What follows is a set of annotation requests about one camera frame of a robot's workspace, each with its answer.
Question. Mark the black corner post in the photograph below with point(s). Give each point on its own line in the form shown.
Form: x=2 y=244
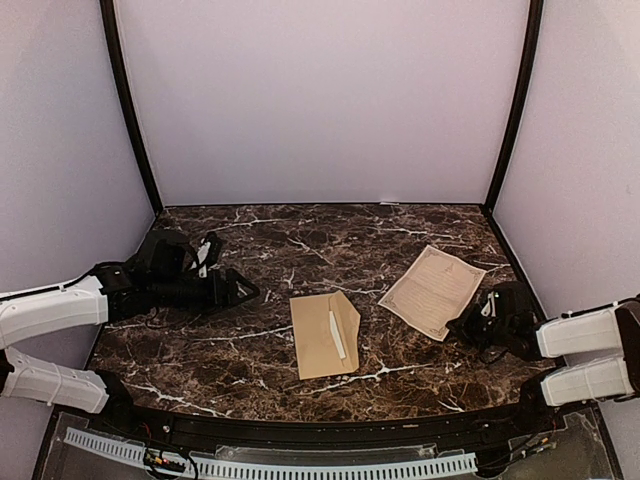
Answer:
x=530 y=42
x=119 y=73

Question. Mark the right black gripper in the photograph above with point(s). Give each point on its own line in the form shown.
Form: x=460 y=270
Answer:
x=463 y=325

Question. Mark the right black corner post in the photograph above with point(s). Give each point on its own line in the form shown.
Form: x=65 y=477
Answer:
x=530 y=42

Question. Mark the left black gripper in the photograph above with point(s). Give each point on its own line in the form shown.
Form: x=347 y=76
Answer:
x=219 y=300

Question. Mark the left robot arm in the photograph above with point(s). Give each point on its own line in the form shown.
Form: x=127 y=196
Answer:
x=165 y=272

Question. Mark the beige ornate letter sheet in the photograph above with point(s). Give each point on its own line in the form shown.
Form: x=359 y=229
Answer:
x=336 y=336

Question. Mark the black front table rail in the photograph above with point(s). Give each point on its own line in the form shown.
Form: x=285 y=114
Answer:
x=489 y=428

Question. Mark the left black corner post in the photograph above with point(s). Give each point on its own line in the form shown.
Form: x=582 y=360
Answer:
x=119 y=73

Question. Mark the white slotted cable duct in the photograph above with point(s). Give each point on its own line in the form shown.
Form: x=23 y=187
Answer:
x=261 y=463

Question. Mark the brown paper envelope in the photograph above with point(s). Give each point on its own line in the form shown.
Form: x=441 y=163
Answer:
x=316 y=354

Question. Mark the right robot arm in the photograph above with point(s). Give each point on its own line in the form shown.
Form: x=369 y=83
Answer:
x=506 y=318

